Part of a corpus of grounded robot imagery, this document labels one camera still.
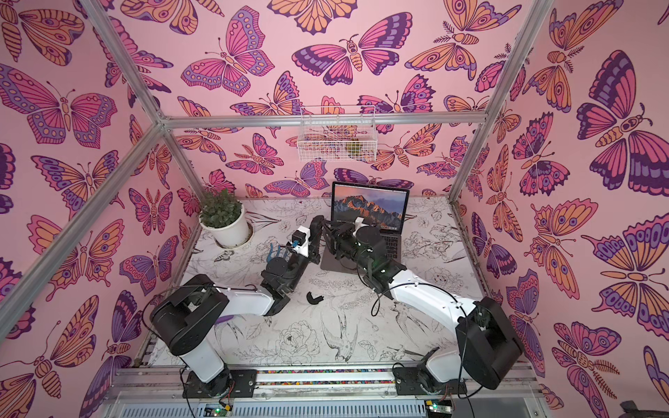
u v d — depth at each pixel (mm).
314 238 756
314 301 898
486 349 416
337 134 956
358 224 742
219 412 715
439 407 709
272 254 1028
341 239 686
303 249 691
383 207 1017
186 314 477
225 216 945
